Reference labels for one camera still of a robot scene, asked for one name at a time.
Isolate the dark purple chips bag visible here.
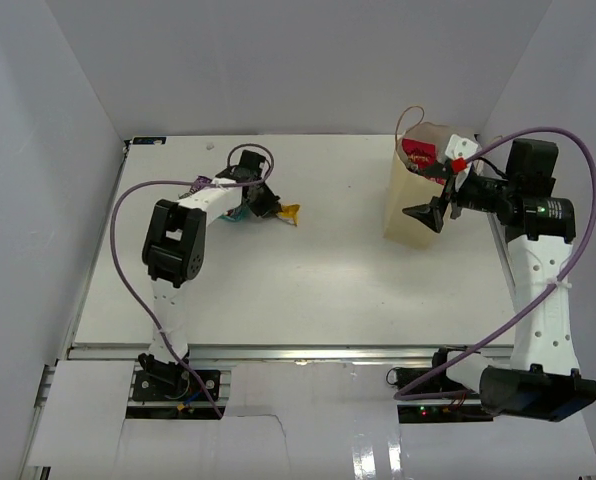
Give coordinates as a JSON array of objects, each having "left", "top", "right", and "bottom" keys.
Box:
[{"left": 401, "top": 138, "right": 437, "bottom": 169}]

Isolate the teal candy bag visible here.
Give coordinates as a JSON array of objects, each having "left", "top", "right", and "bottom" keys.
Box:
[{"left": 221, "top": 205, "right": 250, "bottom": 222}]

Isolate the yellow snack wrapper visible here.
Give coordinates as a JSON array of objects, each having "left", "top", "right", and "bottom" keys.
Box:
[{"left": 276, "top": 204, "right": 301, "bottom": 227}]

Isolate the purple chocolate candy packet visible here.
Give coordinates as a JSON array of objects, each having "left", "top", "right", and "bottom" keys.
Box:
[{"left": 179, "top": 175, "right": 212, "bottom": 199}]

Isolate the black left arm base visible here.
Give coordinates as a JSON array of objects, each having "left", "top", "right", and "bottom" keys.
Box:
[{"left": 126, "top": 353, "right": 225, "bottom": 420}]

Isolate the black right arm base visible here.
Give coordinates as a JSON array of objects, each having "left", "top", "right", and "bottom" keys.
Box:
[{"left": 397, "top": 374, "right": 495, "bottom": 424}]

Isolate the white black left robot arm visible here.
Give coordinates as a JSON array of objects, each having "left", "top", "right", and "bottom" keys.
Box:
[{"left": 138, "top": 143, "right": 280, "bottom": 399}]

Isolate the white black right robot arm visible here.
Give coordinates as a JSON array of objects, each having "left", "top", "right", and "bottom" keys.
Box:
[{"left": 395, "top": 134, "right": 596, "bottom": 422}]

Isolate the brown paper bag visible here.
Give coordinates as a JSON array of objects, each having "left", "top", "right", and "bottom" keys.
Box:
[{"left": 383, "top": 105, "right": 476, "bottom": 249}]

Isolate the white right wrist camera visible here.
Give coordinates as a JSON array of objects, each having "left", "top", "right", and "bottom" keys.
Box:
[{"left": 444, "top": 134, "right": 480, "bottom": 174}]

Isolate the aluminium table frame rail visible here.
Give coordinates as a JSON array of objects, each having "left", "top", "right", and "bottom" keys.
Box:
[{"left": 68, "top": 344, "right": 439, "bottom": 362}]

